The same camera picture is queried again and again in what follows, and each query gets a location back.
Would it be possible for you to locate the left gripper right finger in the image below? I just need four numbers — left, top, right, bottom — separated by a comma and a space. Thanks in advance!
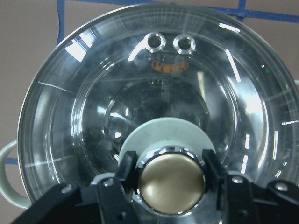
202, 149, 299, 224

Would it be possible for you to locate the pale green electric pot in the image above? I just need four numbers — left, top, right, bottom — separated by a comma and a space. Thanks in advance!
0, 73, 299, 209

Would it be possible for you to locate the glass pot lid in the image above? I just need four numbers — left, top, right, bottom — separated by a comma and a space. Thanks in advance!
18, 3, 299, 206

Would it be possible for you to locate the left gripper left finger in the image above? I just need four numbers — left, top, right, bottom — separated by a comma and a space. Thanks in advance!
14, 151, 138, 224

